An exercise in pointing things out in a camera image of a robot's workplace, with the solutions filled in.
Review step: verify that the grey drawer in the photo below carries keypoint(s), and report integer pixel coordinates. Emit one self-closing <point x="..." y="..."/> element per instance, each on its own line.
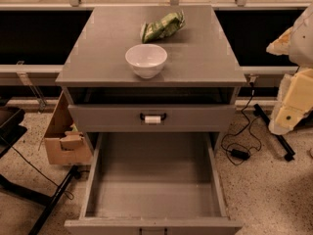
<point x="153" y="184"/>
<point x="152" y="118"/>

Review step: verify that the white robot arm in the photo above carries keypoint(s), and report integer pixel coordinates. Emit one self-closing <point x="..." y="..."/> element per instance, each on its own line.
<point x="295" y="97"/>

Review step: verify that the grey drawer cabinet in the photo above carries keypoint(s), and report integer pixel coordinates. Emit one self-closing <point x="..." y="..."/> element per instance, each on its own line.
<point x="201" y="68"/>

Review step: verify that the grey top drawer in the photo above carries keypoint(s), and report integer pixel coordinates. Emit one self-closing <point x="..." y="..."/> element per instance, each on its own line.
<point x="152" y="118"/>

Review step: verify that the white ceramic bowl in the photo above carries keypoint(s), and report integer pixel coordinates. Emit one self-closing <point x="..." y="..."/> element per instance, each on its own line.
<point x="146" y="60"/>

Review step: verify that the green snack bag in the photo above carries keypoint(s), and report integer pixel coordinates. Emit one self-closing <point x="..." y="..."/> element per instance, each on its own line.
<point x="163" y="28"/>

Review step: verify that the brown cardboard box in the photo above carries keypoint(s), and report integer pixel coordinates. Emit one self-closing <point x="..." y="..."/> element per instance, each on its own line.
<point x="64" y="144"/>

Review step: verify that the black stand base right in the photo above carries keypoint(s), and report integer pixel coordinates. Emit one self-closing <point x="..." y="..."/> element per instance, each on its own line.
<point x="289" y="150"/>

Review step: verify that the black stand base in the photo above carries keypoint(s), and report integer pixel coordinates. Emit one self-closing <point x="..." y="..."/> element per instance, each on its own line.
<point x="48" y="202"/>
<point x="289" y="150"/>

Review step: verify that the black stand base left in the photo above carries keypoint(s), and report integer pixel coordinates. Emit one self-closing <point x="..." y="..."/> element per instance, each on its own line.
<point x="48" y="202"/>

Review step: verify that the black tray on left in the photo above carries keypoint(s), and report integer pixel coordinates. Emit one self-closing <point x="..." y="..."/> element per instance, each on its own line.
<point x="10" y="127"/>

